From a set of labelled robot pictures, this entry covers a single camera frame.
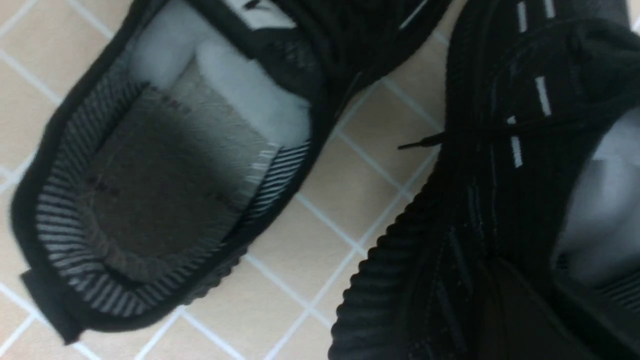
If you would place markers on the black knit sneaker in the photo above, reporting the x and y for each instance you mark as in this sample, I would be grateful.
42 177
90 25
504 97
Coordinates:
523 243
185 140

